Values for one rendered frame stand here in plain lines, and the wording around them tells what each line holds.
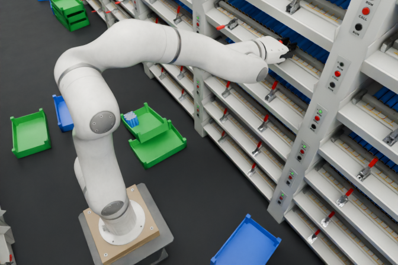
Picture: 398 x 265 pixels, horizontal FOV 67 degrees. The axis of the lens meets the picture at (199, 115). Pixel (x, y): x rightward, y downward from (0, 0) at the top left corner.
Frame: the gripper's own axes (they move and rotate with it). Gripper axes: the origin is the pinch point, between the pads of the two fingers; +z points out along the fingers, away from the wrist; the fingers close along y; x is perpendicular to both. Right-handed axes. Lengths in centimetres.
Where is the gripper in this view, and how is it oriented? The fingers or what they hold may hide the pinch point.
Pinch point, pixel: (287, 44)
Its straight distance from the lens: 111.8
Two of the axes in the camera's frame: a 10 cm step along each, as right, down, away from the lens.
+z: 8.0, -2.8, 5.3
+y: 5.7, 6.2, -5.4
